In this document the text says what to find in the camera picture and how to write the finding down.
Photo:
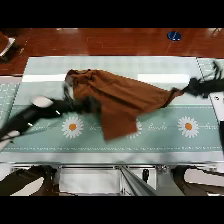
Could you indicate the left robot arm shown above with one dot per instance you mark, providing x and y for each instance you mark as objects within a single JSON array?
[{"x": 30, "y": 115}]

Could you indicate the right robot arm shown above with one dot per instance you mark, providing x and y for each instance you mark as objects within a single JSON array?
[{"x": 206, "y": 86}]

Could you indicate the brown shirt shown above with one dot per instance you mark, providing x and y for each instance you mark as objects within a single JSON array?
[{"x": 120, "y": 100}]

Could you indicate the silver frame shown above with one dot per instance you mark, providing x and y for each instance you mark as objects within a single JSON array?
[{"x": 138, "y": 186}]

